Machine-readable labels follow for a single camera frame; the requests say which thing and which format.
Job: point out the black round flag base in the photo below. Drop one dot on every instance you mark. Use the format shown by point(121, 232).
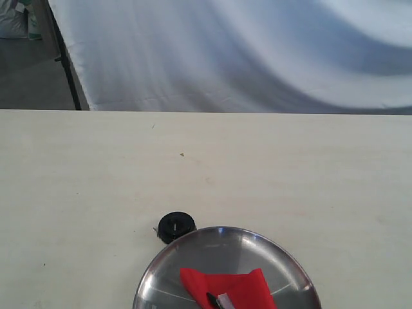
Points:
point(175, 225)

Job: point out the white backdrop cloth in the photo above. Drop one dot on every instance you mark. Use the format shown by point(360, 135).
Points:
point(241, 56)

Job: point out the round steel plate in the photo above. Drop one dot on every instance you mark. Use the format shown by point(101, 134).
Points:
point(224, 250)

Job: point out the red flag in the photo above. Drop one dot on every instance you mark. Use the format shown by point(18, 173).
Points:
point(242, 290)

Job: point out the white sack in background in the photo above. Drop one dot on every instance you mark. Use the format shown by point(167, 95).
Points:
point(18, 20)

